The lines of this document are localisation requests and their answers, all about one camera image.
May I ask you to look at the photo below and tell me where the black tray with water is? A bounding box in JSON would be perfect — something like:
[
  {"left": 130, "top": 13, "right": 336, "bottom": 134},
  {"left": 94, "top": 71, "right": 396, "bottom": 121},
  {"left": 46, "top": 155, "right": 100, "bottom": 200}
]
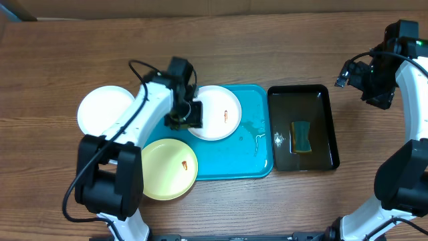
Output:
[{"left": 267, "top": 84, "right": 340, "bottom": 171}]

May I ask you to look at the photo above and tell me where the pinkish white plate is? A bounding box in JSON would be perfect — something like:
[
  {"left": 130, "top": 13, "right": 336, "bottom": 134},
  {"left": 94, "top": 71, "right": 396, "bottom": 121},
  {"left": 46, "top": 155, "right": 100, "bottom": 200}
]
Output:
[{"left": 189, "top": 85, "right": 242, "bottom": 141}]

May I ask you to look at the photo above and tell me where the yellow plate with sauce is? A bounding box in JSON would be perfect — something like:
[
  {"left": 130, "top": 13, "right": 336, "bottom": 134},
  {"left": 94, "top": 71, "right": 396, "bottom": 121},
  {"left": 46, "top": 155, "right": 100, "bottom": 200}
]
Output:
[{"left": 141, "top": 139, "right": 198, "bottom": 201}]

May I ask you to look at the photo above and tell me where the green yellow sponge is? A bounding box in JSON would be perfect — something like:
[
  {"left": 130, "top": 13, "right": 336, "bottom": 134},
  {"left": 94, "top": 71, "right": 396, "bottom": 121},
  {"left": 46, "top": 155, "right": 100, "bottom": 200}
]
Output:
[{"left": 290, "top": 121, "right": 312, "bottom": 154}]

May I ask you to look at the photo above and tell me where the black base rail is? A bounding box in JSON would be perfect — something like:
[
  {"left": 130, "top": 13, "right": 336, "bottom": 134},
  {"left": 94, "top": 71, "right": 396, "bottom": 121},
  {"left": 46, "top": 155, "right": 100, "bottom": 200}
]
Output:
[{"left": 147, "top": 232, "right": 327, "bottom": 241}]

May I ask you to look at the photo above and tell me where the white plate with sauce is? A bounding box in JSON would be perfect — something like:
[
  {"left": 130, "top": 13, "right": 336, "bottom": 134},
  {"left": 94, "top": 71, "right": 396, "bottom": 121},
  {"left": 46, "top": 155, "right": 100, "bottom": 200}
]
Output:
[{"left": 77, "top": 86, "right": 134, "bottom": 136}]

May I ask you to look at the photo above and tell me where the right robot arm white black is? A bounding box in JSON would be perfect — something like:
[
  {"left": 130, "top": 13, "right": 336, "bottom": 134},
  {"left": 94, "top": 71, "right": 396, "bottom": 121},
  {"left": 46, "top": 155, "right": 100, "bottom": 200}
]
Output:
[{"left": 316, "top": 35, "right": 427, "bottom": 240}]

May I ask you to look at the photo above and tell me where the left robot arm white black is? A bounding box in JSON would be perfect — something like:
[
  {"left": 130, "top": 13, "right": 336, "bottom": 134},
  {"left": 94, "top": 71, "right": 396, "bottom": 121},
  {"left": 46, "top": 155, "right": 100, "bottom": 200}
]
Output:
[{"left": 62, "top": 70, "right": 202, "bottom": 240}]

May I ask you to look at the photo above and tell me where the blue plastic tray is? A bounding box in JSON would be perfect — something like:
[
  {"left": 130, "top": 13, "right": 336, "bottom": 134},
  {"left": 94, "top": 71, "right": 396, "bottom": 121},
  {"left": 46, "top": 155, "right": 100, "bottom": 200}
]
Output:
[{"left": 146, "top": 84, "right": 274, "bottom": 181}]

